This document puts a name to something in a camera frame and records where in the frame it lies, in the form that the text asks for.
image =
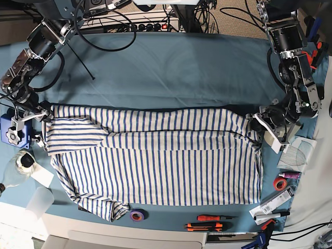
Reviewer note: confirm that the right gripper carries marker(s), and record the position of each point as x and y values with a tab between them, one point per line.
29	101

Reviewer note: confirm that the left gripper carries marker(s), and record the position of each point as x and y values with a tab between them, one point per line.
276	116

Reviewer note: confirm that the blue white striped T-shirt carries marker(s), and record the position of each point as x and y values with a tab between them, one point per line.
108	159

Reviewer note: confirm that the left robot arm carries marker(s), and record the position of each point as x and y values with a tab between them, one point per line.
302	96

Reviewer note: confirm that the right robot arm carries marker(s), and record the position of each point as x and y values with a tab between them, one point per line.
59	22

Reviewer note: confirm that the blue box with knob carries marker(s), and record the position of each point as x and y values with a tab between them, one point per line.
20	139

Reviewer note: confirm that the leaf pattern card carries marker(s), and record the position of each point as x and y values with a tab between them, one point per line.
298	154

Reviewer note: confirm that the small purple tube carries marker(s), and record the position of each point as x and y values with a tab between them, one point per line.
290	175

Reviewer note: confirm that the teal table cloth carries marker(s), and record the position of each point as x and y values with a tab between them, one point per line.
167	70

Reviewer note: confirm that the orange tape roll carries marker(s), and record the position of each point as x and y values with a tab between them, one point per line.
279	183

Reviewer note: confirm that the clear plastic bottle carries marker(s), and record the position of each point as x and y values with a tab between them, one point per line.
18	170

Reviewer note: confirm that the white packaged item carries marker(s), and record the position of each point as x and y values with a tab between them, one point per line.
273	203

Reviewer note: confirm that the translucent plastic cup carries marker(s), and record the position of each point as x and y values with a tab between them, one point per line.
40	202

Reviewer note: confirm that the black marker pen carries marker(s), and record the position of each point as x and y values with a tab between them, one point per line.
271	216

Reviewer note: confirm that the blue black clamp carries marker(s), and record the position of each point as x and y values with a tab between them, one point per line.
263	237

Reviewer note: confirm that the red screwdriver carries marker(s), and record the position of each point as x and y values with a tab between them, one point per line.
207	217

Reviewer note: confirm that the orange utility knife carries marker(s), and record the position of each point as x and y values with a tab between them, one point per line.
206	226

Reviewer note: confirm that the black power strip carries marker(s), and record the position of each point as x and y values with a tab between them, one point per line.
141	27

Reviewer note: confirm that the purple tape roll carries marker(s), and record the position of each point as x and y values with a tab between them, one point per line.
138	215

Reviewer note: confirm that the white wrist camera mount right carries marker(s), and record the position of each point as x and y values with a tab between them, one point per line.
18	122

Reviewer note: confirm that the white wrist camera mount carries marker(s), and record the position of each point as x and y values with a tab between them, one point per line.
276	137
18	122

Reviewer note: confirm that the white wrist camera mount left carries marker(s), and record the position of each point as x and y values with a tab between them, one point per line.
276	137

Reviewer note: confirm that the black cable tie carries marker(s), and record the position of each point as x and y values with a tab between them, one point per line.
81	61

